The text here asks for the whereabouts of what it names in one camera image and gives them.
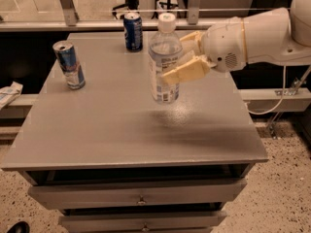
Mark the white cable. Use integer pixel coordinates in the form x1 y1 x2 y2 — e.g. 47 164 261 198
245 65 288 117

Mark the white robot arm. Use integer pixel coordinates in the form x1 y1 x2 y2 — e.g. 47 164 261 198
160 0 311 84

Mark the clear plastic water bottle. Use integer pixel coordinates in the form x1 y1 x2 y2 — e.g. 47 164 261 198
148 13 183 104

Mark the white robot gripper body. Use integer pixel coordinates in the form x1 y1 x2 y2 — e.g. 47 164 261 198
201 17 247 72

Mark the grey drawer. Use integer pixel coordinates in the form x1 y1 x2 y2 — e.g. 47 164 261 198
28 179 247 209
59 211 226 233

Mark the upper grey drawer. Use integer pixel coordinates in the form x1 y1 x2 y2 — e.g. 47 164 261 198
28 179 247 209

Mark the red bull can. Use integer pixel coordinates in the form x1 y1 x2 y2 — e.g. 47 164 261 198
52 41 86 89

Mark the blue pepsi can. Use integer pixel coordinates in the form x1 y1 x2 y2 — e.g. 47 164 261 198
123 12 143 51

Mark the grey drawer cabinet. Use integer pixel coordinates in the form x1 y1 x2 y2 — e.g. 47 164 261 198
0 29 270 233

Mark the metal railing frame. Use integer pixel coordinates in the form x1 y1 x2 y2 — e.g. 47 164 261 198
0 0 283 32

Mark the black round object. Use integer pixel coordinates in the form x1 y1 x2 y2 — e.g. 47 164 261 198
7 221 30 233

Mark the lower grey drawer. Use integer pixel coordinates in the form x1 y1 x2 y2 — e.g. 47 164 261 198
59 211 226 233

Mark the white folded cloth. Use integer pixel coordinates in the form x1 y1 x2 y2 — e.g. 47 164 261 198
0 82 23 110

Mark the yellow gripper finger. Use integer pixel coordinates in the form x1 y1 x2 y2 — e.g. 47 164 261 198
161 55 215 85
179 31 202 64

